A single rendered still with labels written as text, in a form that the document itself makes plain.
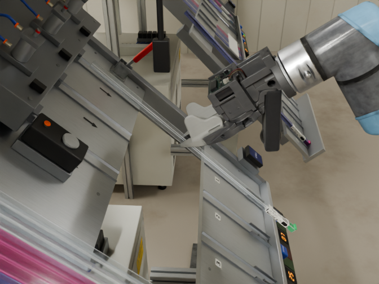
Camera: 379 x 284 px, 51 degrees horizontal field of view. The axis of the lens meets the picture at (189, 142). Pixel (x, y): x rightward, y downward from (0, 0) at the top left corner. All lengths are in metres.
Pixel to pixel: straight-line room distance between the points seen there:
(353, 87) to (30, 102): 0.45
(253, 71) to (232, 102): 0.06
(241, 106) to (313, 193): 1.57
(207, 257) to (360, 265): 1.28
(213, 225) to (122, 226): 0.36
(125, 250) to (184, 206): 1.04
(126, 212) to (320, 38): 0.69
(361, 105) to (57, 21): 0.47
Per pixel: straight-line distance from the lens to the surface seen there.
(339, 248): 1.92
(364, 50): 0.62
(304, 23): 3.93
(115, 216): 1.07
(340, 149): 2.56
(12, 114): 0.53
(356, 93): 0.64
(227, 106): 0.63
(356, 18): 0.62
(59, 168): 0.53
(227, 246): 0.73
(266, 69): 0.62
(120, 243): 1.00
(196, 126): 0.65
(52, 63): 0.60
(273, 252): 0.84
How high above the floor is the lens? 1.35
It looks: 33 degrees down
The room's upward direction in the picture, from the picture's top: straight up
